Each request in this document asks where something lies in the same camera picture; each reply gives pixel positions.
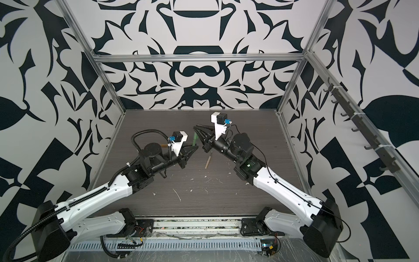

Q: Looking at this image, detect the white cable duct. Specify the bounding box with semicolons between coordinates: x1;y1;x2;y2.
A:
70;238;264;252

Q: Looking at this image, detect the green lit circuit board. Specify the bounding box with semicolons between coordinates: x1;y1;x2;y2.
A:
261;238;282;257

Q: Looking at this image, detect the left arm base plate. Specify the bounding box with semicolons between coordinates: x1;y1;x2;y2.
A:
131;218;155;238

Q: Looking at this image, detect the tan pen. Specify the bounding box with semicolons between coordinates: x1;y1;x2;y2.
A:
205;151;213;169

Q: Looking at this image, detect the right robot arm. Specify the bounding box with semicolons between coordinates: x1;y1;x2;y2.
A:
194;124;349;258

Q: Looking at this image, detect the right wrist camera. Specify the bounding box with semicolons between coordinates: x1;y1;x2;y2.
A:
211;112;232;140

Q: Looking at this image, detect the green pen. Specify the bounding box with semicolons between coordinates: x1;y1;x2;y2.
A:
192;132;198;146

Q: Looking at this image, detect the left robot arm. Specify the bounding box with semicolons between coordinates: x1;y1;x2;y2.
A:
2;129;198;262

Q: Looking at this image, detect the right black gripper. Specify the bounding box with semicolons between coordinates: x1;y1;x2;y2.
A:
195;127;242;167

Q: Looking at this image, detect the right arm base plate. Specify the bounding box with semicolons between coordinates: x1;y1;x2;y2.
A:
240;218;278;237

